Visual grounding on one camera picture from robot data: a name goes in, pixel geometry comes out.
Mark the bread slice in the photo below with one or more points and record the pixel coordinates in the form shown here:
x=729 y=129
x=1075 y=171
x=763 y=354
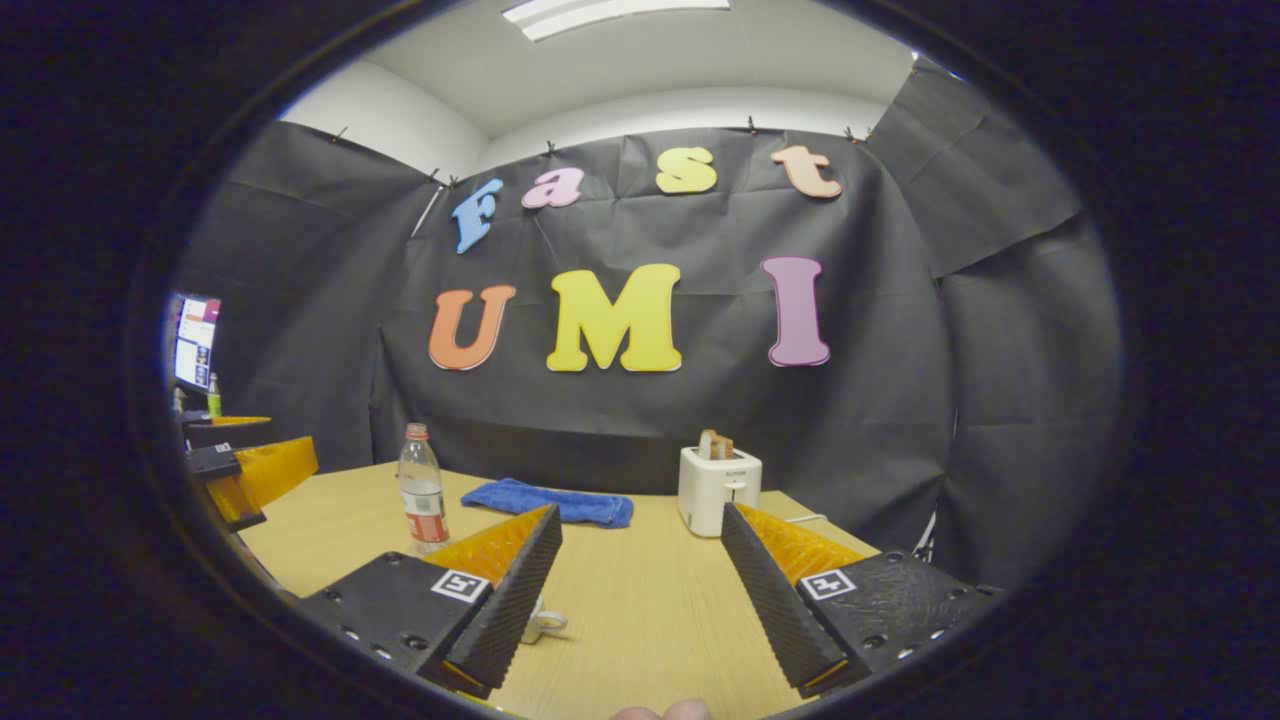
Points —
x=715 y=445

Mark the green bottle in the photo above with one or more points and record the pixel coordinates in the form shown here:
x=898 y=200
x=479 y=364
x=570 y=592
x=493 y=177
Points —
x=214 y=400

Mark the blue towel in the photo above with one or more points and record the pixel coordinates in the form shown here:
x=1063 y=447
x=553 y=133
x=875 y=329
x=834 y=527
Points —
x=548 y=503

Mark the clear plastic water bottle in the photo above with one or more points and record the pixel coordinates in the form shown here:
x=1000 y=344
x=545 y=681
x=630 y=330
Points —
x=425 y=500

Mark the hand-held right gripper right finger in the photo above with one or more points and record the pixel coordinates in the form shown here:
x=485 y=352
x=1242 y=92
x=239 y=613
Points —
x=775 y=600

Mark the white floral teacup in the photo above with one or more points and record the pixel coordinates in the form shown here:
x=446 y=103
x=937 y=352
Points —
x=532 y=628

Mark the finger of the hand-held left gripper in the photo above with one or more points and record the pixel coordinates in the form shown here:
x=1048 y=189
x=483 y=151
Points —
x=230 y=430
x=275 y=465

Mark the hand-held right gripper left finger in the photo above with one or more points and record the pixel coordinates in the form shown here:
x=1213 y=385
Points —
x=515 y=600

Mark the ceiling light panel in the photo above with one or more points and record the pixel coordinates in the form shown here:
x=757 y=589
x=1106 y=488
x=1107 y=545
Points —
x=600 y=12

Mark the computer monitor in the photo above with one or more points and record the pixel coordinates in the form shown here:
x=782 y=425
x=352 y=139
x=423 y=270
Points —
x=195 y=345

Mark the white toaster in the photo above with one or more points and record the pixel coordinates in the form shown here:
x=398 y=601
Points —
x=718 y=495

